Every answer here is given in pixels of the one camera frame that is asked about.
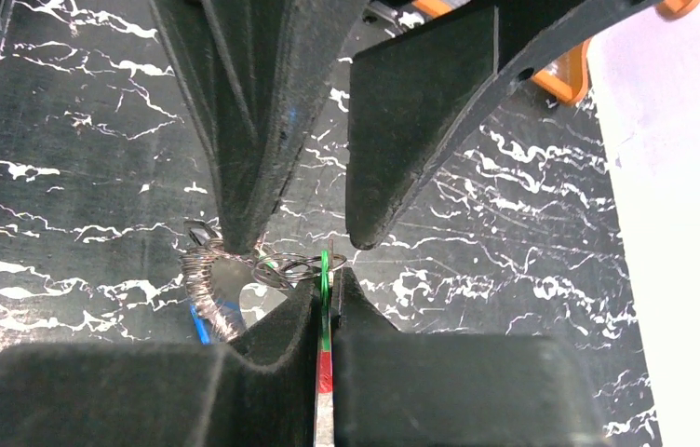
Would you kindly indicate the metal keyring red grip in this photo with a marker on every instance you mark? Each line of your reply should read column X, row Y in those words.
column 213, row 275

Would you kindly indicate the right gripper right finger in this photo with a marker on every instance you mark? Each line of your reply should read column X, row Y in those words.
column 394, row 388

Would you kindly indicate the orange ribbed plastic rack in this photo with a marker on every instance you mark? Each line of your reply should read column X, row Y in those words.
column 567, row 78

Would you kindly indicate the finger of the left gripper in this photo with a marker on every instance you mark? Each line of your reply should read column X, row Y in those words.
column 416, row 97
column 254, row 76

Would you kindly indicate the blue key tag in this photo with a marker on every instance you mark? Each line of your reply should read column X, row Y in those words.
column 207, row 335

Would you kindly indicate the green key tag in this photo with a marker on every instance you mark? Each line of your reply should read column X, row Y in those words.
column 325, row 296

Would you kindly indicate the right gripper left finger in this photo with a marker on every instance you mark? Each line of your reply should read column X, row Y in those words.
column 256, row 390

